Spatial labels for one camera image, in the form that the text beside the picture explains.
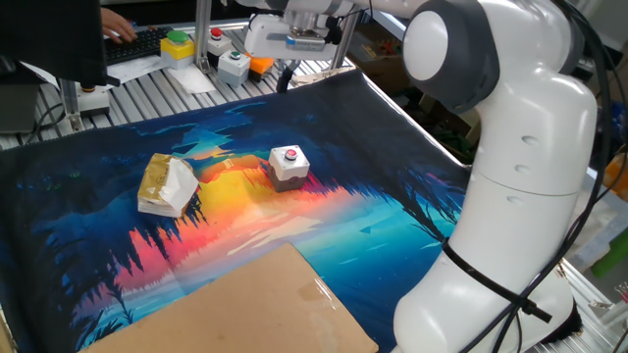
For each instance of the gold tissue pack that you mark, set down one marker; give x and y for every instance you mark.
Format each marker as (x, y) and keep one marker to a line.
(157, 186)

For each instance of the sunset forest printed cloth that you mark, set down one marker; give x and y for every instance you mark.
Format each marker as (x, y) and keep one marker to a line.
(343, 122)

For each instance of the yellow box with green button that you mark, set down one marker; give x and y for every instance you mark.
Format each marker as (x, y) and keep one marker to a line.
(177, 53)

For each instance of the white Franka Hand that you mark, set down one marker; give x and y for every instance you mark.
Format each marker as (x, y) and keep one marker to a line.
(262, 36)

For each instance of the brown cardboard sheet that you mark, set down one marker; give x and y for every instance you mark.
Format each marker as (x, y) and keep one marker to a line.
(245, 309)

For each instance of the grey box with red button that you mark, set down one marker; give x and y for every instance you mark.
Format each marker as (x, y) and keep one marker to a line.
(218, 45)

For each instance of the aluminium profile post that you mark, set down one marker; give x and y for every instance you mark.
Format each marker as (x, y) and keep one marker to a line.
(343, 49)
(202, 34)

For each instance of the white box with red button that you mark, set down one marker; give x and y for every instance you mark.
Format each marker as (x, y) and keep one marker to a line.
(289, 169)

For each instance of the black computer monitor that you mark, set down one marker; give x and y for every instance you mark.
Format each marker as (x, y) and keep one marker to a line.
(49, 39)

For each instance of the bare person hand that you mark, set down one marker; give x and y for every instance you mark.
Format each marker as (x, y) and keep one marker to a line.
(118, 24)

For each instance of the black computer keyboard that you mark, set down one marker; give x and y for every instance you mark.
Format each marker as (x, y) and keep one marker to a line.
(142, 46)

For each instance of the white Franka Panda arm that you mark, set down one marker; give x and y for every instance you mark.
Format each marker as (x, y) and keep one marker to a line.
(530, 147)

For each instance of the orange plastic block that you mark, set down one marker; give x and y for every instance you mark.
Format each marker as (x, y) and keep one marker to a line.
(260, 66)

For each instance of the white box with dark knob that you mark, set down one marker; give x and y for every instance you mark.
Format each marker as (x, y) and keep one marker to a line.
(93, 103)

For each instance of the grey box with green button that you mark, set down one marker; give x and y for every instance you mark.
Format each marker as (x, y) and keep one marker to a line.
(234, 68)

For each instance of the white paper sheet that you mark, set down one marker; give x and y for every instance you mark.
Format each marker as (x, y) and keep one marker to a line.
(191, 81)
(135, 68)

